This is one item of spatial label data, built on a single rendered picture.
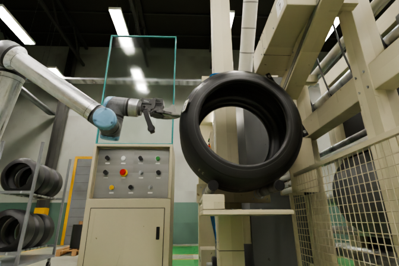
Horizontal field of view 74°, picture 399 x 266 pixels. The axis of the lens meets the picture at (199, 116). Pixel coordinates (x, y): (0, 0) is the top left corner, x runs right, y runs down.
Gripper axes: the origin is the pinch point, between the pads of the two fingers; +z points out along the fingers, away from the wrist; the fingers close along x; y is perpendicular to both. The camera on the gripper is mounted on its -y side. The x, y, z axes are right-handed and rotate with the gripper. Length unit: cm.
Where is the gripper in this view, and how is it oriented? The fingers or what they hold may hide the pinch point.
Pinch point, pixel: (179, 117)
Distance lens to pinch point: 130.8
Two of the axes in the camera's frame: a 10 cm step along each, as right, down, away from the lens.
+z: 9.9, 1.1, 0.0
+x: -0.4, 3.7, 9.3
